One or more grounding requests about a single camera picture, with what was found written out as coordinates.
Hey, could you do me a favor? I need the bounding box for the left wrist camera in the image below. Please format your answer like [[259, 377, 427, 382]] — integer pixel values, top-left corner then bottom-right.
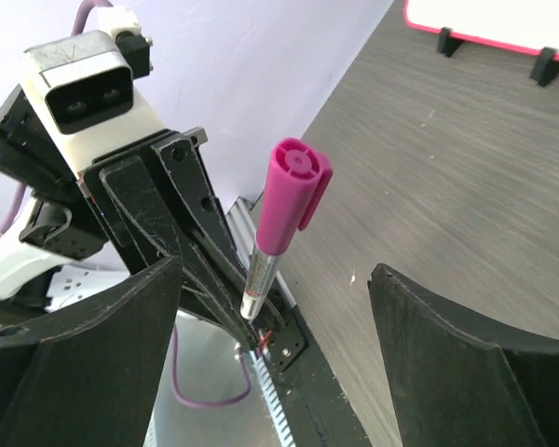
[[20, 31, 166, 175]]

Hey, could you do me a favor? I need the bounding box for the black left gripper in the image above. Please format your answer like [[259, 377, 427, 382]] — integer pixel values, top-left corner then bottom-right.
[[82, 127, 307, 371]]

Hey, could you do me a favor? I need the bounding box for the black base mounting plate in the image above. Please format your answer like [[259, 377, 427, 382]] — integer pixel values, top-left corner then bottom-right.
[[266, 288, 371, 447]]

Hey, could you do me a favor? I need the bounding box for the magenta capped whiteboard marker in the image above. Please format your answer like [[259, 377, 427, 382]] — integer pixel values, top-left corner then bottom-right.
[[240, 138, 334, 321]]

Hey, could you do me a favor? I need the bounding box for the pink framed whiteboard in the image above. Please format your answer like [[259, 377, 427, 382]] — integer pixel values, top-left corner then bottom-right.
[[403, 0, 559, 61]]

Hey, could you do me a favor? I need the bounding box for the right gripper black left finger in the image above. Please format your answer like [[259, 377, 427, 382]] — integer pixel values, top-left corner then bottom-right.
[[0, 256, 183, 446]]

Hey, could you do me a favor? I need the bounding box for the black whiteboard foot clip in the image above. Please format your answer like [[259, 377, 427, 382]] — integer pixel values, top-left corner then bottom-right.
[[437, 27, 465, 58], [529, 47, 559, 88]]

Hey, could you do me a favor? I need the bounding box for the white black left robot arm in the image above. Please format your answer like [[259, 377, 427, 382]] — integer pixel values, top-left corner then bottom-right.
[[0, 128, 308, 382]]

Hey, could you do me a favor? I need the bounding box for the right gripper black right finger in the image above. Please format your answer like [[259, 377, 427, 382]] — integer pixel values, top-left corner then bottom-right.
[[368, 264, 559, 446]]

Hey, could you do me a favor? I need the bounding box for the grey slotted cable duct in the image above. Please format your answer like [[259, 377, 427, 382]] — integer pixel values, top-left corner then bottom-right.
[[239, 349, 296, 447]]

